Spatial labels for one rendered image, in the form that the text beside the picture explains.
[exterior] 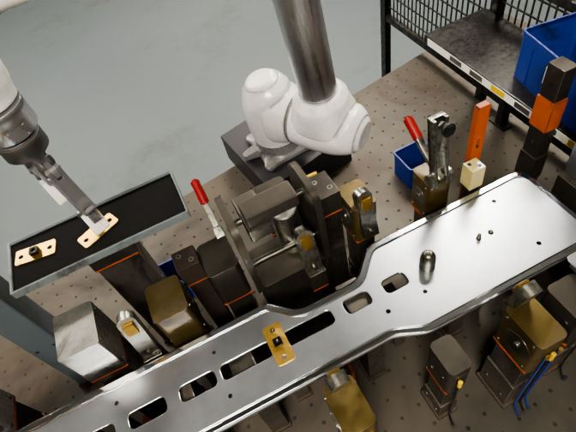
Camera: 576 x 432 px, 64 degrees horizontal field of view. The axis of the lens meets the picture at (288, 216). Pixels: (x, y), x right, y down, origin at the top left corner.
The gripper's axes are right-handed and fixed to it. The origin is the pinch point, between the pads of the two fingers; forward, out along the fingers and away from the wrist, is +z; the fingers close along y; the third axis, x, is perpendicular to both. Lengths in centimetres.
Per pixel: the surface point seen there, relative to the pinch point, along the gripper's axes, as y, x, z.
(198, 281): 18.1, 6.4, 18.9
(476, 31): 27, 113, 20
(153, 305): 17.4, -3.4, 14.7
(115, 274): 1.6, -3.4, 17.8
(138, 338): 17.9, -9.6, 17.9
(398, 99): 2, 111, 53
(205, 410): 36.5, -10.8, 22.7
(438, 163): 46, 55, 13
